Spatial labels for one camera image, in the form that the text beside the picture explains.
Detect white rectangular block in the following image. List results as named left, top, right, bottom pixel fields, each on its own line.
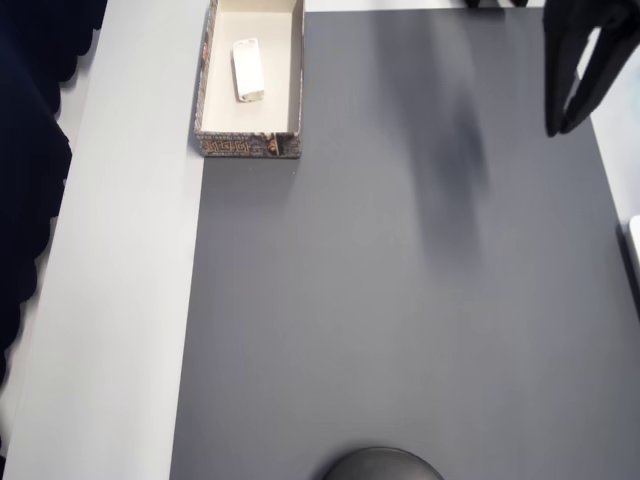
left=231, top=38, right=266, bottom=103

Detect patterned cardboard box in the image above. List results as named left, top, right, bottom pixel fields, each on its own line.
left=193, top=0, right=306, bottom=160

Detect gray desk mat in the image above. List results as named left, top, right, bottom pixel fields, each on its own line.
left=167, top=7, right=640, bottom=480

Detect black round object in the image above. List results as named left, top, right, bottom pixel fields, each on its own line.
left=322, top=446, right=445, bottom=480

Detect dark blue partition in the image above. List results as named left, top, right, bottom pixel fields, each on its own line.
left=0, top=0, right=114, bottom=451

